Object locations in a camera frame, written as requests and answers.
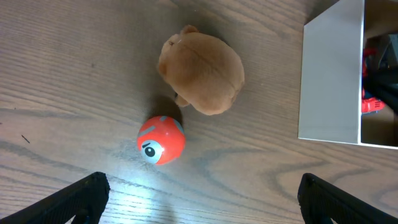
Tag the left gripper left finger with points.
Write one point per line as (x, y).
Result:
(81, 202)

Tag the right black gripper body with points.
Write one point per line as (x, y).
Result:
(381, 69)

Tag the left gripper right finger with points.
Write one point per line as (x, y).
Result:
(321, 202)

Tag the red toy ball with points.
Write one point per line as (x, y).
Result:
(160, 140)

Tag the brown plush toy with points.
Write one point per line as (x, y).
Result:
(203, 71)

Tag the red toy fire truck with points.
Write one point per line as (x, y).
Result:
(369, 103)

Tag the white cardboard box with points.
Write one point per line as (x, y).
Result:
(331, 82)

